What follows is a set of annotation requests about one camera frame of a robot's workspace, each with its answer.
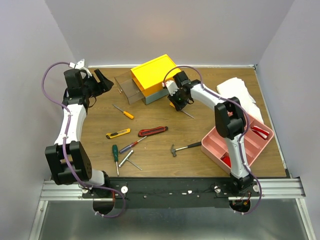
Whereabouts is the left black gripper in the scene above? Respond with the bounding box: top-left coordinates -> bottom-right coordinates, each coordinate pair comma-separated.
81,68 -> 114,98

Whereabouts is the orange screwdriver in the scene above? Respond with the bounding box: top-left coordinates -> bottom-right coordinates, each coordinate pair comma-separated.
169,102 -> 195,119
113,104 -> 135,120

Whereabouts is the transparent smoky drawer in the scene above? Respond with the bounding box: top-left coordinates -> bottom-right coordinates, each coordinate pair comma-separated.
114,71 -> 144,105

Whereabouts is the yellow and grey drawer box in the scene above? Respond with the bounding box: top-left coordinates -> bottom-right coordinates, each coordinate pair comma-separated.
130,54 -> 177,105

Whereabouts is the green handle screwdriver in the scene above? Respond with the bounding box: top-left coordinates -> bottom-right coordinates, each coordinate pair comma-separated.
112,144 -> 119,176

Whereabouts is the blue red screwdriver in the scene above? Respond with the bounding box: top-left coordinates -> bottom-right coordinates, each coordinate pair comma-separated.
119,136 -> 147,154

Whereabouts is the silver T-handle wrench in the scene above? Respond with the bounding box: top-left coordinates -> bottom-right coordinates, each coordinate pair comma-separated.
118,150 -> 142,171

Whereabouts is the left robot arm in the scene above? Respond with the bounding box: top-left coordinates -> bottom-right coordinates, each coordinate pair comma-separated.
45,68 -> 114,198

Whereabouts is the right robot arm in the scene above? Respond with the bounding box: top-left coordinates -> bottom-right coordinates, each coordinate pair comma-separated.
161,71 -> 254,196

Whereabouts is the red black utility knife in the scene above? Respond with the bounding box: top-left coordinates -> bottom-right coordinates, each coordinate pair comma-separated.
138,126 -> 169,138

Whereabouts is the small black hammer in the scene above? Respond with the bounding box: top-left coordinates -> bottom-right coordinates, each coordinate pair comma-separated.
170,141 -> 202,157

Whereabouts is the yellow utility knife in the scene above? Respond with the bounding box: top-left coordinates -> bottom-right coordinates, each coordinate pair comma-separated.
105,128 -> 131,140

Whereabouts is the white folded cloth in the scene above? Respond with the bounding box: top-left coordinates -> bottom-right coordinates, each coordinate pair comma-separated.
216,77 -> 264,124

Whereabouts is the pink divided tray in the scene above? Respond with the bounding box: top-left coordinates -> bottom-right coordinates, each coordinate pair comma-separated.
201,116 -> 274,174

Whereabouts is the red tape roll lower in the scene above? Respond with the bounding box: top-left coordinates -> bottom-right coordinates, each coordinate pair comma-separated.
220,155 -> 231,169

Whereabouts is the red white tool in tray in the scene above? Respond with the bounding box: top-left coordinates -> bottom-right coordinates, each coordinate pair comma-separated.
251,125 -> 270,140

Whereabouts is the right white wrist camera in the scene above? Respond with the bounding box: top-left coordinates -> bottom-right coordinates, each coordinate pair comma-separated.
162,80 -> 179,96

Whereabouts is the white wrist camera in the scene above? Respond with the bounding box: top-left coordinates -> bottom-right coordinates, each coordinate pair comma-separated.
68,59 -> 89,72
162,80 -> 179,96

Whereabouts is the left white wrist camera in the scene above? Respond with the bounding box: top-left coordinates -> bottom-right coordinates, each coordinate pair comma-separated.
68,59 -> 89,72

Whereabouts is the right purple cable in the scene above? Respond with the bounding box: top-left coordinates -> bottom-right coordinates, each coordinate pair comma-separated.
162,65 -> 263,216

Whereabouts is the purple cable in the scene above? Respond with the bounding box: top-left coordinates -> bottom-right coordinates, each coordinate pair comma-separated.
162,65 -> 263,216
41,61 -> 127,219

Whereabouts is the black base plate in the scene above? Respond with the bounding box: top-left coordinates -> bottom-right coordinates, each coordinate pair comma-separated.
84,177 -> 259,209

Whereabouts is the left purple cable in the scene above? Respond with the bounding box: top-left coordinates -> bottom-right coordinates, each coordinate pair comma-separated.
41,61 -> 127,219

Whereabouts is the aluminium rail frame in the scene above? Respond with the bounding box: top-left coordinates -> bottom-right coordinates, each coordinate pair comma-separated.
30,177 -> 316,240

